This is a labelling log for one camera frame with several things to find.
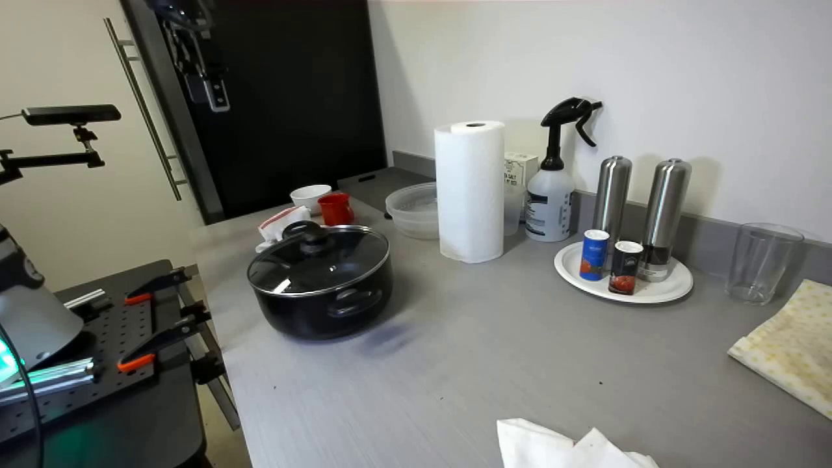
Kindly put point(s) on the red cup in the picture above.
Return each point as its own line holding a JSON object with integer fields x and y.
{"x": 337, "y": 209}

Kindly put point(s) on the steel pepper mill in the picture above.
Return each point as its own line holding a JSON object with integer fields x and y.
{"x": 665, "y": 215}
{"x": 613, "y": 197}

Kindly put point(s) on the white paper towel roll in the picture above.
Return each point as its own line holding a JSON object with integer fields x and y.
{"x": 470, "y": 161}

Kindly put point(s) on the white small bowl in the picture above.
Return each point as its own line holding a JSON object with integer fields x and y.
{"x": 307, "y": 197}

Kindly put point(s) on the white crumpled napkin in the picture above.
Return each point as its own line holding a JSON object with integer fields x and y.
{"x": 535, "y": 447}

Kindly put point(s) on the right steel pepper mill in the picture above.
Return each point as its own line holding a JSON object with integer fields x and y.
{"x": 665, "y": 215}

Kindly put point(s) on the black cooking pot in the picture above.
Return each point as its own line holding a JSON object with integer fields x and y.
{"x": 318, "y": 297}

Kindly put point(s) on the black perforated side table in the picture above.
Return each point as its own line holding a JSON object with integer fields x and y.
{"x": 145, "y": 419}

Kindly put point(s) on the spray bottle with black trigger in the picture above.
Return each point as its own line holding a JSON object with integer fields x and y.
{"x": 552, "y": 197}

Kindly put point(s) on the white red packet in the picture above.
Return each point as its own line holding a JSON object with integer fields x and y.
{"x": 272, "y": 229}

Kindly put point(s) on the upper orange handled clamp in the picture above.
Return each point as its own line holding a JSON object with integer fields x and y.
{"x": 148, "y": 291}

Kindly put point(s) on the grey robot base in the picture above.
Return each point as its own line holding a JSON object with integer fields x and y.
{"x": 29, "y": 313}

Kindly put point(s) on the black refrigerator door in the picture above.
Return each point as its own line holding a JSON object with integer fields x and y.
{"x": 263, "y": 97}

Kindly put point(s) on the glass lid with black knob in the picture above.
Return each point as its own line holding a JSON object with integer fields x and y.
{"x": 318, "y": 254}

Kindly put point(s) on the orange handled clamp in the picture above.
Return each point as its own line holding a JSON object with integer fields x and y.
{"x": 148, "y": 291}
{"x": 150, "y": 350}

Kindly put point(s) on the red spice jar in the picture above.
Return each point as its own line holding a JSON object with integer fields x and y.
{"x": 625, "y": 267}

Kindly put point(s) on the long steel door handle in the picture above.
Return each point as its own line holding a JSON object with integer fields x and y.
{"x": 148, "y": 119}

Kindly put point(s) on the left steel pepper mill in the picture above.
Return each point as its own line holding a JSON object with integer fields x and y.
{"x": 613, "y": 197}

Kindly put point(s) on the white round plate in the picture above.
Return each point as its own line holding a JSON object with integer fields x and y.
{"x": 674, "y": 288}

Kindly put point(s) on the blue spice shaker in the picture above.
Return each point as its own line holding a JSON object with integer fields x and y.
{"x": 595, "y": 254}

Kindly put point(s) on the white wall socket box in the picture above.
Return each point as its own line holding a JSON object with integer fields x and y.
{"x": 518, "y": 168}

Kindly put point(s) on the clear drinking glass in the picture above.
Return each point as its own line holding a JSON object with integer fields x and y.
{"x": 760, "y": 262}

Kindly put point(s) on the beige patterned cloth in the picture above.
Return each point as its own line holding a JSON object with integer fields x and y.
{"x": 794, "y": 348}

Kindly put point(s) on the lower orange handled clamp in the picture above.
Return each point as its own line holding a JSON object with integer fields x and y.
{"x": 150, "y": 350}

